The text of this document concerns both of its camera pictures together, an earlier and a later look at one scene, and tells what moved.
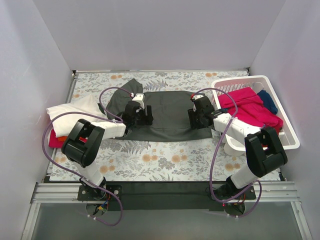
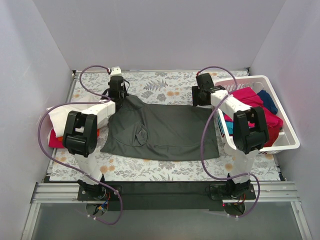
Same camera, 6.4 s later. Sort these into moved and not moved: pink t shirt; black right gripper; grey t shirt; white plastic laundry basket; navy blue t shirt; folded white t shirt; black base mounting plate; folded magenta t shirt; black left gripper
Moved: black left gripper; black right gripper; grey t shirt
Not moved: folded magenta t shirt; folded white t shirt; black base mounting plate; navy blue t shirt; white plastic laundry basket; pink t shirt
